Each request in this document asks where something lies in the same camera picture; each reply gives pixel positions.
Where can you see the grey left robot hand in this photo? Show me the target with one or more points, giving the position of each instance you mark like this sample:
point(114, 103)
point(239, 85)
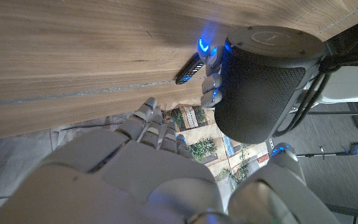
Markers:
point(213, 84)

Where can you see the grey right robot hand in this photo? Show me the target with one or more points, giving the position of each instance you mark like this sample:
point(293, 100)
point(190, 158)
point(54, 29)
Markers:
point(141, 180)

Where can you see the black cylindrical mesh speaker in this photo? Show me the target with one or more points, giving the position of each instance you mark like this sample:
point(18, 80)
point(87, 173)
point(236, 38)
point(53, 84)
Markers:
point(259, 90)

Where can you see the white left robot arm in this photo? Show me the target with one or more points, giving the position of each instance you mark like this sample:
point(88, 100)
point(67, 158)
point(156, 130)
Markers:
point(353, 84)

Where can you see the black TV remote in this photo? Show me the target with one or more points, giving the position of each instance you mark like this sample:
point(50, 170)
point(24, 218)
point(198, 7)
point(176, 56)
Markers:
point(190, 68)

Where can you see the printed fabric backdrop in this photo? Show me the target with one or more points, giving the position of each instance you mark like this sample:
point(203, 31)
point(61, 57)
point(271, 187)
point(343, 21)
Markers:
point(203, 130)

